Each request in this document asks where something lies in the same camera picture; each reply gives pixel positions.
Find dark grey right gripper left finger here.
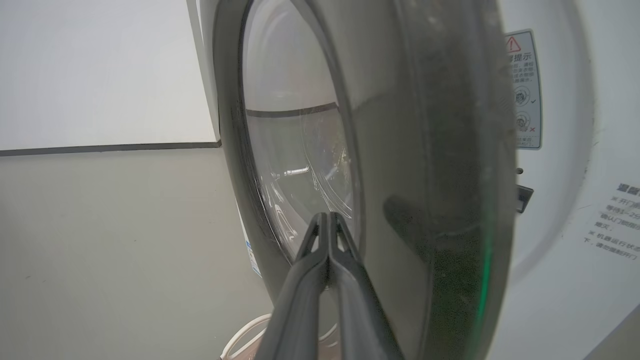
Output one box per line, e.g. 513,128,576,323
255,212,331,360

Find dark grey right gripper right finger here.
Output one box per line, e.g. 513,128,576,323
329,212,406,360

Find black round washer door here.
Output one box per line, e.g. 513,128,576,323
212,0,518,360

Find cream perforated laundry basket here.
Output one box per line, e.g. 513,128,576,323
220,313,341,360

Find white front-load washing machine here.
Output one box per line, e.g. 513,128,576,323
187,0,640,360

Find blue energy label sticker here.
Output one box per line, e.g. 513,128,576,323
243,240,263,278

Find warning sticker with red triangle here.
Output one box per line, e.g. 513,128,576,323
504,29,543,151

